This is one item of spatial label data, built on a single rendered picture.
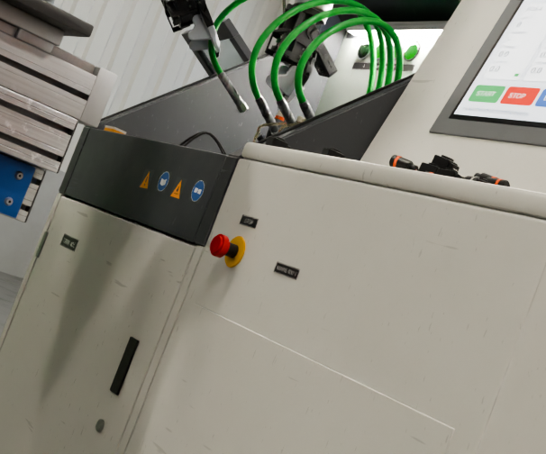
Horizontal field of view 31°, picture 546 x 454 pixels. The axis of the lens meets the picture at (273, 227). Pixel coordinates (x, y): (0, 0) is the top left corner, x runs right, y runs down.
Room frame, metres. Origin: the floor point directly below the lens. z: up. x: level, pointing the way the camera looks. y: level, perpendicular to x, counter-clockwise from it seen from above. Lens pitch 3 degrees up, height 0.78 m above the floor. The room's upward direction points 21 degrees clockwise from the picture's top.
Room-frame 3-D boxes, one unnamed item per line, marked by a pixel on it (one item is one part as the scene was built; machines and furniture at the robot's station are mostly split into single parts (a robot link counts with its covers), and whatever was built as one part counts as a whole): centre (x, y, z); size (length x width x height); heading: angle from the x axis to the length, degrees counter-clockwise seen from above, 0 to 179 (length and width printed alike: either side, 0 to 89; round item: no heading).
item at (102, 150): (1.96, 0.27, 0.87); 0.62 x 0.04 x 0.16; 33
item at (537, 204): (1.42, -0.19, 0.96); 0.70 x 0.22 x 0.03; 33
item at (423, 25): (2.23, -0.15, 1.43); 0.54 x 0.03 x 0.02; 33
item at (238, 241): (1.56, 0.06, 0.80); 0.05 x 0.04 x 0.05; 33
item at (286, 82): (2.06, 0.08, 1.17); 0.06 x 0.03 x 0.09; 123
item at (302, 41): (2.07, 0.09, 1.27); 0.09 x 0.08 x 0.12; 123
